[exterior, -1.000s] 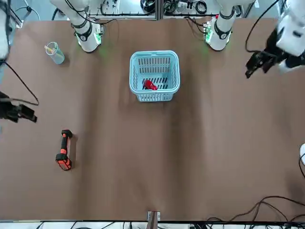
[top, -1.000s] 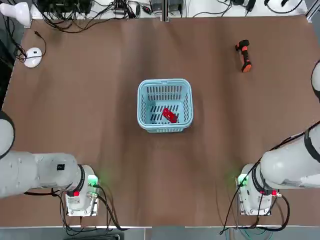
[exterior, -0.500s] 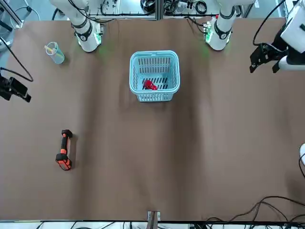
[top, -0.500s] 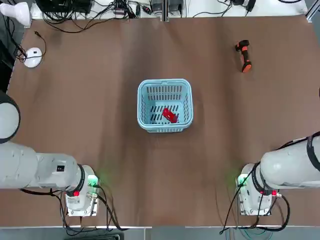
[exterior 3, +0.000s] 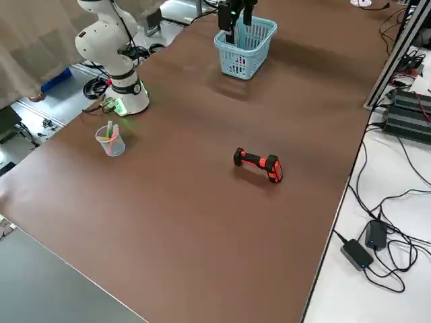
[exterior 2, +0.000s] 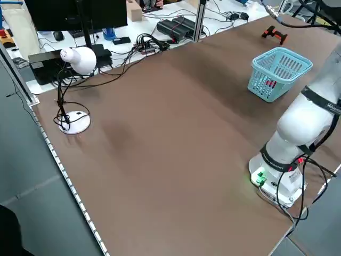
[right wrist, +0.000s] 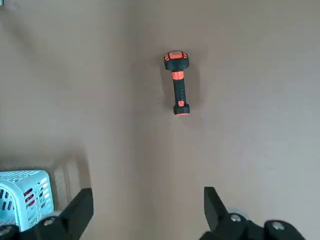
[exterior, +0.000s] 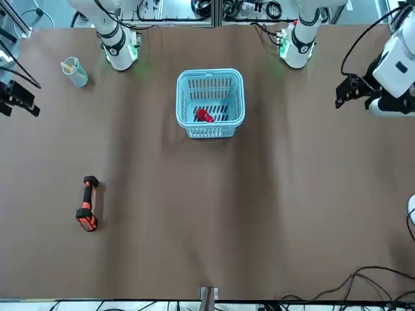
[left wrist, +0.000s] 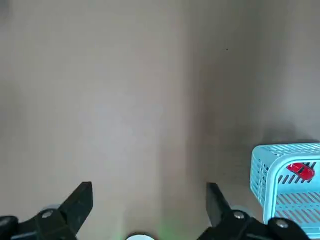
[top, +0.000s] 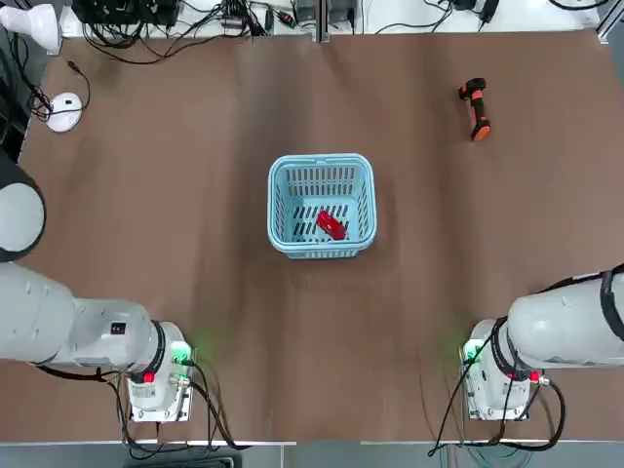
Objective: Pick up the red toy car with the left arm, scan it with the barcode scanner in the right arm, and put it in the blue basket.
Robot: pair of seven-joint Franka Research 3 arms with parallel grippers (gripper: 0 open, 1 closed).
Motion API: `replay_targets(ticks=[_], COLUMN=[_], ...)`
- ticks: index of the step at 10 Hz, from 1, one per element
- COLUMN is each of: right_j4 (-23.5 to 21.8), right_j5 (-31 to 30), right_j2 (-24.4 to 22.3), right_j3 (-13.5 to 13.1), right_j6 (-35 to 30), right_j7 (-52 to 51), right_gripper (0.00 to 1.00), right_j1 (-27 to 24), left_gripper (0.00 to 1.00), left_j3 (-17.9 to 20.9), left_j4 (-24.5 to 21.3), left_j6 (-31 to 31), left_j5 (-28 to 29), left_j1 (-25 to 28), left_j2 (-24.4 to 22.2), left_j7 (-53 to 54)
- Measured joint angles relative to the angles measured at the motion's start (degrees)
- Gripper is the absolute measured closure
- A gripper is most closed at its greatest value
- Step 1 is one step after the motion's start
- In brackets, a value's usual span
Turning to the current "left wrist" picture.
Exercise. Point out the red toy car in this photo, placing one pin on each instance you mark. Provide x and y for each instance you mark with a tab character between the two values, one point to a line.
301	170

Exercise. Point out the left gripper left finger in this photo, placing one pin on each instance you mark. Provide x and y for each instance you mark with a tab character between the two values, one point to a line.
62	220

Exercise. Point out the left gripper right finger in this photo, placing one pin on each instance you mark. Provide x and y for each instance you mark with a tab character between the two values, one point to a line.
232	225

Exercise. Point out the light blue plastic basket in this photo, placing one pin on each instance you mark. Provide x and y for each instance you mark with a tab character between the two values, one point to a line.
265	175

